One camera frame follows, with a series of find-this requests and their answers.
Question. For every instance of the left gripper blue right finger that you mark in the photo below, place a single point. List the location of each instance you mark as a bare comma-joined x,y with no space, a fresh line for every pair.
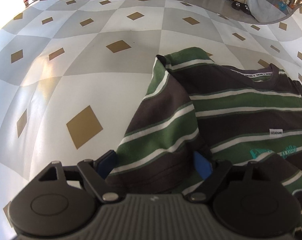
213,173

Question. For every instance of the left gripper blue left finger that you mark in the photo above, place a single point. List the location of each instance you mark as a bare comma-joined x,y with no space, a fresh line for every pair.
94,173

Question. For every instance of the green brown striped shirt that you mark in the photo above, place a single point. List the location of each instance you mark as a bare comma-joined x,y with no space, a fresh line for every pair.
194,105

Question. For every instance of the checkered diamond pattern tablecloth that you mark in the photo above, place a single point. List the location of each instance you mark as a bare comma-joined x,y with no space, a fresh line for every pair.
73,73

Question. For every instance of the black slippers pair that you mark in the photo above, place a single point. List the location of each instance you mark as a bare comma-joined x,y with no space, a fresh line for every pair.
241,6

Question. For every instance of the white cloth covered counter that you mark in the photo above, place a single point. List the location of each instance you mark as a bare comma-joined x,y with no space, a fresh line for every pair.
266,11

